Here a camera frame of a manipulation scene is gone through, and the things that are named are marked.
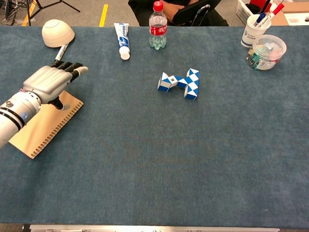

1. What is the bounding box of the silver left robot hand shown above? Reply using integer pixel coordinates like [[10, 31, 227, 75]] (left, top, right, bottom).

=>
[[23, 59, 89, 111]]

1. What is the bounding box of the tan spiral-bound notebook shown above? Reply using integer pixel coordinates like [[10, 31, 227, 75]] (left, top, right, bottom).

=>
[[8, 90, 84, 160]]

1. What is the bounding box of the black-capped whiteboard marker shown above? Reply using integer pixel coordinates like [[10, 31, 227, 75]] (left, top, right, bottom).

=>
[[54, 44, 69, 61]]

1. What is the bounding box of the cream upturned bowl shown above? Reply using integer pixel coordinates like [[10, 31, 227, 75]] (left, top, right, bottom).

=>
[[41, 19, 76, 48]]

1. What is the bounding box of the yellow floor tape strip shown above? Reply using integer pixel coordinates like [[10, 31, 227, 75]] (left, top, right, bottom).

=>
[[21, 0, 38, 27], [98, 4, 109, 28]]

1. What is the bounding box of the black tripod stand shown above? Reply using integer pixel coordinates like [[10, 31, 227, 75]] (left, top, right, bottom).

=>
[[24, 0, 81, 26]]

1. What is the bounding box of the blue white toothpaste tube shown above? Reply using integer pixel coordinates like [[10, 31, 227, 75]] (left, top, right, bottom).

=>
[[113, 23, 131, 60]]

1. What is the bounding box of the seated person in black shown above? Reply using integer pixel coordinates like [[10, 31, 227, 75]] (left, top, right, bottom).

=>
[[127, 0, 229, 27]]

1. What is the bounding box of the clear bottle with red cap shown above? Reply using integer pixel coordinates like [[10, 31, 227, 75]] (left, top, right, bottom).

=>
[[148, 0, 168, 51]]

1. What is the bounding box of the blue felt table cover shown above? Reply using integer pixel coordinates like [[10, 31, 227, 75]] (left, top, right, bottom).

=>
[[0, 25, 309, 229]]

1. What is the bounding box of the blue white snake puzzle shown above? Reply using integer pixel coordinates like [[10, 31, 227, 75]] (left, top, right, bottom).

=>
[[157, 68, 200, 101]]

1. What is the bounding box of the white paper cup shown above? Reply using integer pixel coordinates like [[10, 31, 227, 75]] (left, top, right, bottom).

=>
[[240, 14, 272, 48]]

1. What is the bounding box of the white plastic basket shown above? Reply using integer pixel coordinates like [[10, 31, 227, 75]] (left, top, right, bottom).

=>
[[236, 0, 278, 26]]

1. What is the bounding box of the clear jar of binder clips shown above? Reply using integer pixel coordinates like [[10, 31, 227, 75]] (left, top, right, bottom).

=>
[[245, 34, 287, 71]]

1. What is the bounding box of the blue-capped marker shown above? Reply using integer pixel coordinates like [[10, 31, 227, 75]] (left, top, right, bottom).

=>
[[253, 12, 267, 27]]

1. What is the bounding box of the red-capped marker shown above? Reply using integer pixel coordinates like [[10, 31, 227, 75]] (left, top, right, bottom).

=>
[[259, 3, 285, 28]]

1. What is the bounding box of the cardboard box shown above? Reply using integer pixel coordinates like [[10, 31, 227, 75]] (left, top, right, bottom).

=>
[[270, 1, 309, 27]]

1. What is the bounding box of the black chair with chrome frame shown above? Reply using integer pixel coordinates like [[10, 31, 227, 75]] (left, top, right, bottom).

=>
[[172, 0, 223, 27]]

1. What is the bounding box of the aluminium rail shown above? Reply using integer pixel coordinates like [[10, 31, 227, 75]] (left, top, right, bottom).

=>
[[28, 224, 281, 232]]

